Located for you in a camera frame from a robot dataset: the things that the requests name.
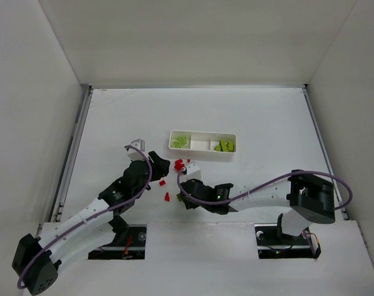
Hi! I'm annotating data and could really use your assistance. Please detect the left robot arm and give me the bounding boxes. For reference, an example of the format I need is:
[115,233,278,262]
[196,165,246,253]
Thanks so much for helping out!
[12,146,171,295]

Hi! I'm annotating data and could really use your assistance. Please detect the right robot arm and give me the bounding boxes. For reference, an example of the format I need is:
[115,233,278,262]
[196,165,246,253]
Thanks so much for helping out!
[177,170,335,237]

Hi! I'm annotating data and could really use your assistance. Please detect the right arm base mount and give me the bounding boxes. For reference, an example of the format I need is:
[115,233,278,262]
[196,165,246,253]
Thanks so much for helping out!
[254,223,322,260]

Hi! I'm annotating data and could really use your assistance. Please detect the red lego pile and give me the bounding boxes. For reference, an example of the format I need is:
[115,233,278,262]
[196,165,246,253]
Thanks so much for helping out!
[174,158,191,172]

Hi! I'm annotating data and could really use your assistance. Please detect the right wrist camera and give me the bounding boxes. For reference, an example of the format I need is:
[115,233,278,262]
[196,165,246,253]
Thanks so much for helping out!
[181,162,201,181]

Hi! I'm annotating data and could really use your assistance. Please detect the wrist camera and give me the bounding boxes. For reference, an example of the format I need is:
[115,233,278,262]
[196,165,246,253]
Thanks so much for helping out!
[124,139,145,161]
[181,162,201,181]

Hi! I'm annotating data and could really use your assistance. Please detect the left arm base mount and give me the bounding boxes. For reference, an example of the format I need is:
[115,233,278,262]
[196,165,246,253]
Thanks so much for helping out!
[87,219,147,261]

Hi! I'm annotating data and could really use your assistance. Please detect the white divided container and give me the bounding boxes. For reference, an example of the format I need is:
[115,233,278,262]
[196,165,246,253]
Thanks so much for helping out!
[168,129,238,160]

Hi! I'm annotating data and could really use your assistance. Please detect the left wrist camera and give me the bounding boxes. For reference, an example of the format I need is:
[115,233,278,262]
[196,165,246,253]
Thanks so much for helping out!
[124,139,145,161]

